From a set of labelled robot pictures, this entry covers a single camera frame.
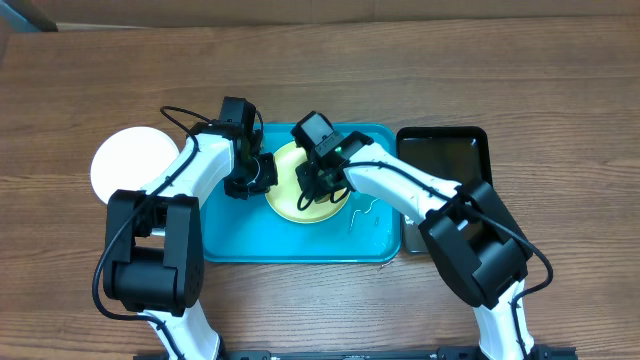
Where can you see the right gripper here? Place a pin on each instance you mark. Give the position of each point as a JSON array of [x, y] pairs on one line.
[[317, 181]]

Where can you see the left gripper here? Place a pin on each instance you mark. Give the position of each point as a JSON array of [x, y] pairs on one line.
[[271, 180]]

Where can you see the yellow-green plate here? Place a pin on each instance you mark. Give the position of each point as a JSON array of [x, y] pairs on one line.
[[283, 197]]

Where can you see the white plate with ketchup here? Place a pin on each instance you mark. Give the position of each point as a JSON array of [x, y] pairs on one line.
[[129, 159]]

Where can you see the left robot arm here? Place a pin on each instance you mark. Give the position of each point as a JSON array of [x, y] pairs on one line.
[[152, 266]]

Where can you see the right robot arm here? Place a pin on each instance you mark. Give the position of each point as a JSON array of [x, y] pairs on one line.
[[478, 249]]

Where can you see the teal plastic tray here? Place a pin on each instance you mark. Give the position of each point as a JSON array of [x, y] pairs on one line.
[[250, 231]]

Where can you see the black water tray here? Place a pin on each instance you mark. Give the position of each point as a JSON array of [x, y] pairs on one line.
[[458, 153]]

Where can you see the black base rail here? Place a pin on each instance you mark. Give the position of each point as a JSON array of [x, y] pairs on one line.
[[540, 352]]

